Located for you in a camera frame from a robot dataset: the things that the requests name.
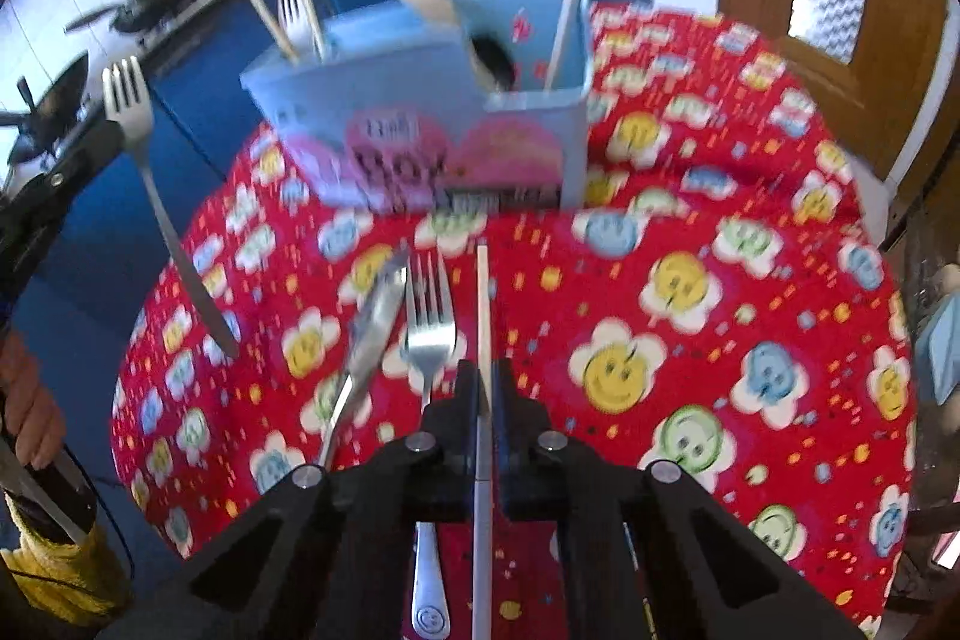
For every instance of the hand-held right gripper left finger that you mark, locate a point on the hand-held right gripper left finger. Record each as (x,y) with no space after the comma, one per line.
(465,415)

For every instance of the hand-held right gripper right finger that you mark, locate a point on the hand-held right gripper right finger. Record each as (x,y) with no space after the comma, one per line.
(506,430)

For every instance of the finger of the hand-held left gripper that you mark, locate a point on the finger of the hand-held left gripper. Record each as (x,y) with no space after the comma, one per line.
(86,156)

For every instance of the plain metal fork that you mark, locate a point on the plain metal fork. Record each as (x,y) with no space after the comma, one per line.
(127,108)

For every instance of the metal table knife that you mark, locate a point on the metal table knife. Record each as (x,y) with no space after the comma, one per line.
(375,317)

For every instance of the beige fork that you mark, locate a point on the beige fork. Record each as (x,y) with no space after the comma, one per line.
(291,14)

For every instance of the blue plastic utensil box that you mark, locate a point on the blue plastic utensil box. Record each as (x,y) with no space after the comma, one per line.
(360,78)

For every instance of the black spoon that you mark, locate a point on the black spoon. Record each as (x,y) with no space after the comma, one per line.
(491,59)

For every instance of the person's left hand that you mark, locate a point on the person's left hand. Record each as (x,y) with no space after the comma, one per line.
(34,400)

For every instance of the dark round wok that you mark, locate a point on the dark round wok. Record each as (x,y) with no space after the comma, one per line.
(56,93)

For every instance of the gas stove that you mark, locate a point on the gas stove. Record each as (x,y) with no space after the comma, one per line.
(191,14)

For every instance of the red smiley flower tablecloth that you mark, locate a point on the red smiley flower tablecloth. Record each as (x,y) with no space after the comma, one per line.
(675,197)

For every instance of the yellow knitted cloth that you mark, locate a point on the yellow knitted cloth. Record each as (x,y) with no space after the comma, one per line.
(67,572)

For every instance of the light blue plastic lid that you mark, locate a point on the light blue plastic lid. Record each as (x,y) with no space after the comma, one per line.
(943,351)

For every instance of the pink white packet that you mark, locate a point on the pink white packet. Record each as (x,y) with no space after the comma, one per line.
(946,546)

